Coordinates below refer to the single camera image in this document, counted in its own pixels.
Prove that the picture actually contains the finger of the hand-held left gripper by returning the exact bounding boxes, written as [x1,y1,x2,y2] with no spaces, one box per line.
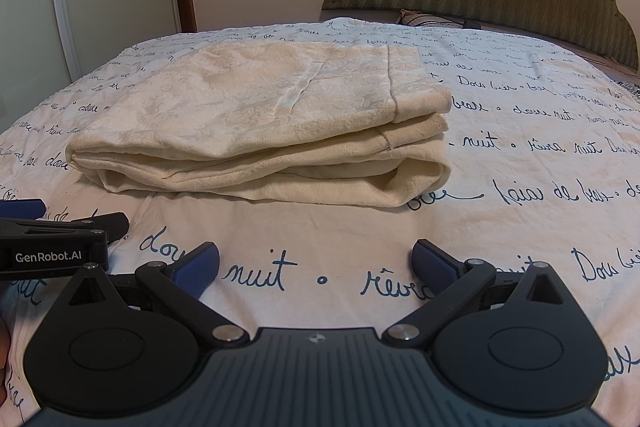
[71,212,131,244]
[0,199,48,222]

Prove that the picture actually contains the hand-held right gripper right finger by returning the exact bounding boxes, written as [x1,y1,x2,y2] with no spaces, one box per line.
[382,239,587,351]

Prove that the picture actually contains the striped pillow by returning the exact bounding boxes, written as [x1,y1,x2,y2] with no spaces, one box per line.
[396,9,506,30]

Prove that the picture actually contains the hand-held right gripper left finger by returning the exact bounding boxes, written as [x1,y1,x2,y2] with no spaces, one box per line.
[48,241,251,351]

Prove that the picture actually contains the cream towel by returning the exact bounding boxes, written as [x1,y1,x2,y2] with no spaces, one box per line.
[65,43,452,209]

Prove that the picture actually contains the white script-print bedspread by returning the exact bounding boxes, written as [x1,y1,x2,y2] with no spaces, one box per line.
[0,17,640,427]

